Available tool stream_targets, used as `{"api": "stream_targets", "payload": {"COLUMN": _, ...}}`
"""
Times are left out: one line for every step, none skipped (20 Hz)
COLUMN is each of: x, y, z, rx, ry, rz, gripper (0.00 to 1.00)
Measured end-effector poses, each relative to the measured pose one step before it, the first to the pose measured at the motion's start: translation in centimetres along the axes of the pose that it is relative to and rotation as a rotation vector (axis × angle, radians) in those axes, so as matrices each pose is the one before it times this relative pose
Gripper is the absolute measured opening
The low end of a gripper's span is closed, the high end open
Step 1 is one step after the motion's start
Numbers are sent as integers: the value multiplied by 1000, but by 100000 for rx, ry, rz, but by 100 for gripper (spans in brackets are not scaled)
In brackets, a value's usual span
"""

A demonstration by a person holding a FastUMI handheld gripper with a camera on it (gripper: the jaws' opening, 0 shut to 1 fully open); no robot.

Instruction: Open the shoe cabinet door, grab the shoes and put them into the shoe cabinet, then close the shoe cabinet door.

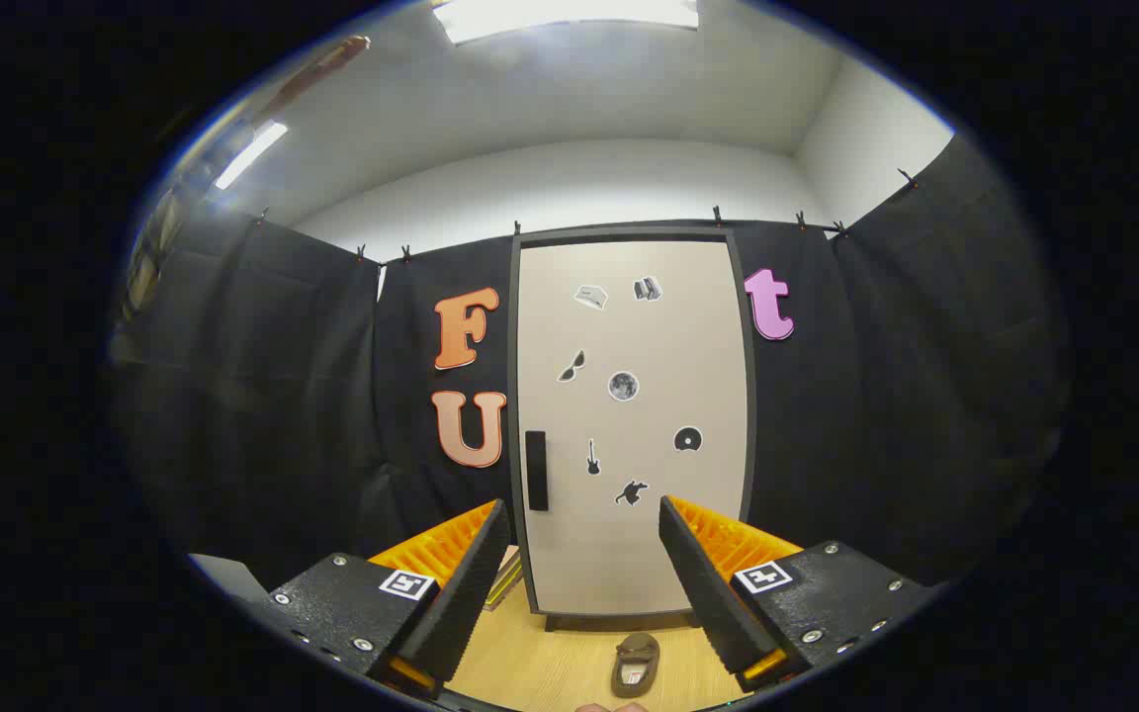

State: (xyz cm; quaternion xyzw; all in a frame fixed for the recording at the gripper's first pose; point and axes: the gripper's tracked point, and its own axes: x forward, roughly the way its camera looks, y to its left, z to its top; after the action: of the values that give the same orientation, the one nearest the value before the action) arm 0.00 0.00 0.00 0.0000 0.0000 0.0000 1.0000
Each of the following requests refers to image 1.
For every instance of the white flat board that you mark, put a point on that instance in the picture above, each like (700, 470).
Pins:
(228, 576)

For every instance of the black backdrop cloth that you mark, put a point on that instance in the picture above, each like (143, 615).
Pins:
(283, 396)

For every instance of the yellow edged book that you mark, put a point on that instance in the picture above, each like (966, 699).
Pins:
(505, 590)

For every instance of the brown fuzzy shoe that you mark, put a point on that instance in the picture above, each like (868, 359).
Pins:
(637, 653)

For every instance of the dark gray shoe cabinet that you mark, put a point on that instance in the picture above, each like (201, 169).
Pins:
(629, 235)

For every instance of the long ceiling light strip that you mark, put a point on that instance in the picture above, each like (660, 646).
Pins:
(251, 153)

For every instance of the row of black cloth clips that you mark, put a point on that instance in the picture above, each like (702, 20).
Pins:
(717, 215)

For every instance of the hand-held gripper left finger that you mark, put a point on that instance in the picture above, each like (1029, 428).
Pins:
(466, 603)

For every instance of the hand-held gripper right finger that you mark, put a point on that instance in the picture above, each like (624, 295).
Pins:
(708, 593)

